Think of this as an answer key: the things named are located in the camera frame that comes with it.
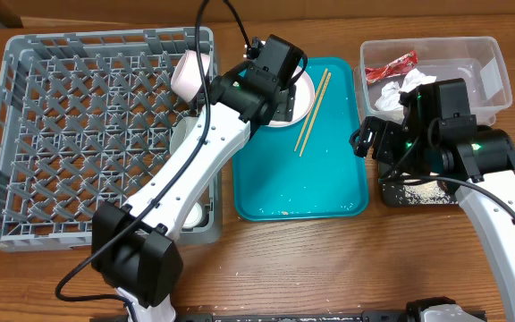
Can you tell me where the large pink round plate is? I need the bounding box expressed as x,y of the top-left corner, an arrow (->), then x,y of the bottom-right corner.
268,72 -> 316,128

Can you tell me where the white napkin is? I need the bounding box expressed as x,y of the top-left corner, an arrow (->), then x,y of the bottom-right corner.
375,69 -> 437,112

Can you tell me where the pile of white rice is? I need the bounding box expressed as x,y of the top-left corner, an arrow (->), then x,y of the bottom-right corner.
381,182 -> 457,207

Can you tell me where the red snack wrapper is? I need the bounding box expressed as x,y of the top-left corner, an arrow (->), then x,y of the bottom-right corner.
364,50 -> 418,84

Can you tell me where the small pink bowl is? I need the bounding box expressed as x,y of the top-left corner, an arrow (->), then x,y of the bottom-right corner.
171,50 -> 202,102

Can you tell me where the grey bowl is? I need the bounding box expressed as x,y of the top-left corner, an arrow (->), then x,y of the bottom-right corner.
169,116 -> 198,155

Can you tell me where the white cup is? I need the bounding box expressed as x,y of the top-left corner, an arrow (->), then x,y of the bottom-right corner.
182,203 -> 205,230

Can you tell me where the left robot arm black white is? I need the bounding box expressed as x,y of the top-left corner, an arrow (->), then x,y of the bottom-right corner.
91,35 -> 308,321

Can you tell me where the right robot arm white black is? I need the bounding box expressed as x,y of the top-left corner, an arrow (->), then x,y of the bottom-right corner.
350,79 -> 515,321

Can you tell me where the black waste tray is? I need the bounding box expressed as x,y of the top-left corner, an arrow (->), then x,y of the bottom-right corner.
376,124 -> 494,208

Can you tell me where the clear plastic waste bin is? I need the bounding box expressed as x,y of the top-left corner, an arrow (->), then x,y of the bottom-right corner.
353,36 -> 512,126

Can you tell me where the grey plastic dishwasher rack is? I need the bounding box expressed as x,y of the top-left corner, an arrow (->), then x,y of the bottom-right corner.
0,27 -> 216,252

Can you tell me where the teal plastic serving tray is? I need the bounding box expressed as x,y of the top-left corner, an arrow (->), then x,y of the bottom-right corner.
232,57 -> 369,221

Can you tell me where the cardboard panel backdrop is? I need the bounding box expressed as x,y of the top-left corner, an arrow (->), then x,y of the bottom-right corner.
0,0 -> 515,28

